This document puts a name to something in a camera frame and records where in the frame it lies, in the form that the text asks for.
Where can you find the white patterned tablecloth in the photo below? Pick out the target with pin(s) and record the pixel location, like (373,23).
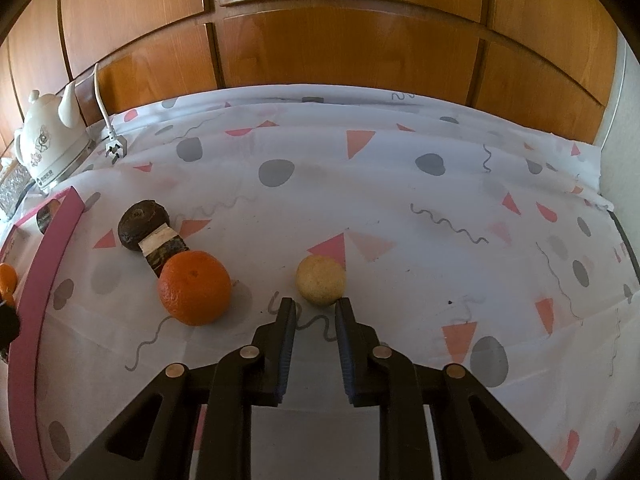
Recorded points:
(400,210)

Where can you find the orange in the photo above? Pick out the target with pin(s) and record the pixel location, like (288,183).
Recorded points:
(7,280)
(195,290)

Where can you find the pink shallow cardboard tray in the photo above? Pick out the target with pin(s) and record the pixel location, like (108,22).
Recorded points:
(42,260)

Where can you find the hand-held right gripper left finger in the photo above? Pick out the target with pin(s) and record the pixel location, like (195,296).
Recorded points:
(286,350)

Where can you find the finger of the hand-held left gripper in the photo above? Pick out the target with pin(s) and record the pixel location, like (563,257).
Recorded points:
(7,330)

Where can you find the dark brown water chestnut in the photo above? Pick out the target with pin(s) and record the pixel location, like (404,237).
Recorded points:
(140,222)

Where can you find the small beige round longan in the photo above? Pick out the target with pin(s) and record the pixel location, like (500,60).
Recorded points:
(320,280)

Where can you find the white floral ceramic kettle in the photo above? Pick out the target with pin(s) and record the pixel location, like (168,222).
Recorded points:
(45,140)

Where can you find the silver patterned tissue box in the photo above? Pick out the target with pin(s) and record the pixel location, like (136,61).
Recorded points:
(12,187)

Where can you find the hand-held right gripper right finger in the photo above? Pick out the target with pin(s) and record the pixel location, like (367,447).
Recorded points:
(345,350)

